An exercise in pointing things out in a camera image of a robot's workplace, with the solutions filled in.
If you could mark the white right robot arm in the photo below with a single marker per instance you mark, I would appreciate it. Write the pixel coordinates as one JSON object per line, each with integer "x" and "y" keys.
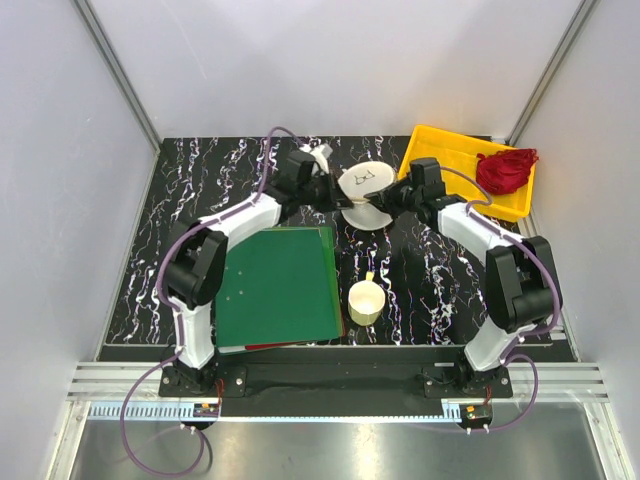
{"x": 521, "y": 290}

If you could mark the white mesh laundry bag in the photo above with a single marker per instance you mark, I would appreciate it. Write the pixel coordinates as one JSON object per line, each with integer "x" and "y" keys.
{"x": 358, "y": 181}

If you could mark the pale green ceramic mug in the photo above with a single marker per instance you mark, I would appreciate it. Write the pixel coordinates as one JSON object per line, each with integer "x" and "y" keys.
{"x": 366, "y": 300}

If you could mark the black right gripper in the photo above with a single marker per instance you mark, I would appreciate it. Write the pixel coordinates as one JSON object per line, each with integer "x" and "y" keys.
{"x": 385, "y": 199}

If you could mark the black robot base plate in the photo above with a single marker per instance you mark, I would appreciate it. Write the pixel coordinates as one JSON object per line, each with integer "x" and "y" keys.
{"x": 335, "y": 381}

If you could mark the green binder folder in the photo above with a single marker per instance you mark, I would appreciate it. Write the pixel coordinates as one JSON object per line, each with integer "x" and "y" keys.
{"x": 274, "y": 272}

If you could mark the yellow plastic tray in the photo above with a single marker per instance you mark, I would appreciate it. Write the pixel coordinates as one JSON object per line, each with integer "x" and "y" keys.
{"x": 459, "y": 152}

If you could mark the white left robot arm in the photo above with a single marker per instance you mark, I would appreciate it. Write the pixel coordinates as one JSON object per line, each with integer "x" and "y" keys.
{"x": 191, "y": 273}

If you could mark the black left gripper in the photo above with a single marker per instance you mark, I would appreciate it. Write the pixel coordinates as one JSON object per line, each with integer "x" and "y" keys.
{"x": 335, "y": 198}

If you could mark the red cloth bundle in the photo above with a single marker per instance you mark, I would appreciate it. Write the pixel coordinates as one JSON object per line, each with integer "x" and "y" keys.
{"x": 505, "y": 171}

